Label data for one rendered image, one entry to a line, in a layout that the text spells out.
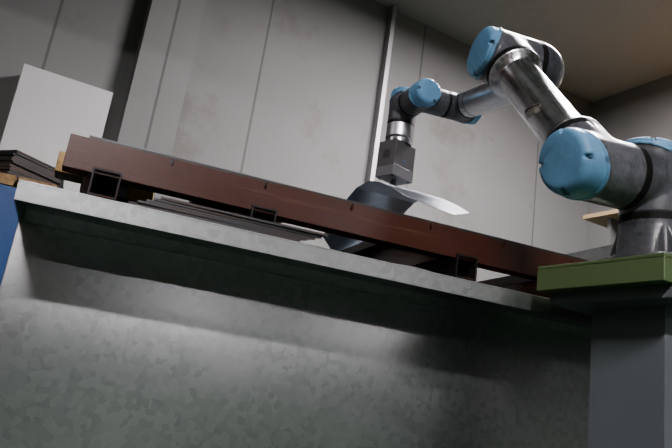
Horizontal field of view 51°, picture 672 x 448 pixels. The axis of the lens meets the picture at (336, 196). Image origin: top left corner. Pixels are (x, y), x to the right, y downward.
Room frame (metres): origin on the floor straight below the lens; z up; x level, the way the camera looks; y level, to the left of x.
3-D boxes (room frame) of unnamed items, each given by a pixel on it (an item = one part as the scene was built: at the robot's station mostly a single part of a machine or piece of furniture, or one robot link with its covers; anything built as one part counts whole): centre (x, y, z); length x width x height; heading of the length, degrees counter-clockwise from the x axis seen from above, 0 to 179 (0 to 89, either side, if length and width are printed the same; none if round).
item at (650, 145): (1.16, -0.55, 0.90); 0.13 x 0.12 x 0.14; 110
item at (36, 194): (1.27, -0.13, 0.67); 1.30 x 0.20 x 0.03; 109
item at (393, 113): (1.82, -0.15, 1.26); 0.09 x 0.08 x 0.11; 20
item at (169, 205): (1.18, 0.21, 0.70); 0.39 x 0.12 x 0.04; 109
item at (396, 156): (1.83, -0.14, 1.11); 0.10 x 0.09 x 0.16; 43
